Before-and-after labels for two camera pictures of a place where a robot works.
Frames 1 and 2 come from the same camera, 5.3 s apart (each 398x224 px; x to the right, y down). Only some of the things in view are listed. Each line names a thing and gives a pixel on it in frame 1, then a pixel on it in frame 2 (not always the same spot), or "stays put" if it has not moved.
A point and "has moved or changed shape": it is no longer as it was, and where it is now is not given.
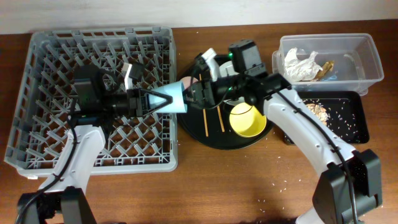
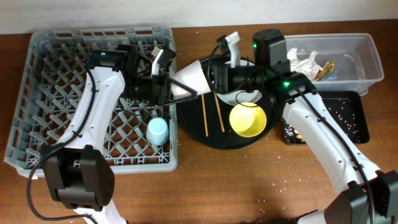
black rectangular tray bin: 348,111 stays put
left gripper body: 134,104 → 145,88
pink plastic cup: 186,81 has moved or changed shape
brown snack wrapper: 328,66 stays put
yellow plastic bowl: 246,121 stays put
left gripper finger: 168,102 → 194,95
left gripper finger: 165,97 → 193,93
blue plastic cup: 177,93 has moved or changed shape
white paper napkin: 296,70 stays put
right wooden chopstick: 219,111 stays put
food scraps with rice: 319,111 has moved or changed shape
